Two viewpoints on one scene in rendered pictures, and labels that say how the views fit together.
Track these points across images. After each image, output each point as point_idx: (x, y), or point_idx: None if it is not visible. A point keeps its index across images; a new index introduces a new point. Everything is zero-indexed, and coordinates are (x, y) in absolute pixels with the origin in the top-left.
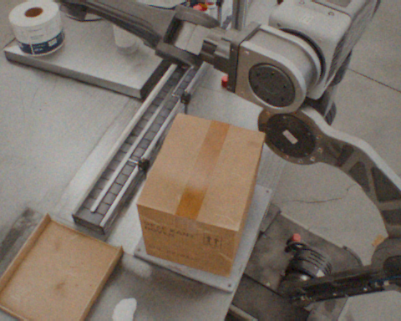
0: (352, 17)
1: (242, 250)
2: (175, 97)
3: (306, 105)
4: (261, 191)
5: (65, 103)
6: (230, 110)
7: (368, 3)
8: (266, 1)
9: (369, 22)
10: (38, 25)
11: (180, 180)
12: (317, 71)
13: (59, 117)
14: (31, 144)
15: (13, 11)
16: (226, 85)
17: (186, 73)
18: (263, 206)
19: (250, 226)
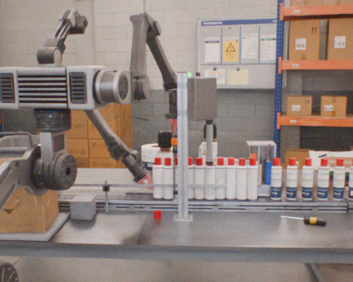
0: (17, 69)
1: None
2: (122, 198)
3: (36, 145)
4: (45, 234)
5: (112, 187)
6: (128, 222)
7: (49, 77)
8: (301, 217)
9: (70, 102)
10: (145, 148)
11: (3, 161)
12: None
13: (99, 187)
14: (75, 186)
15: (155, 144)
16: (154, 216)
17: (132, 186)
18: (31, 235)
19: (14, 234)
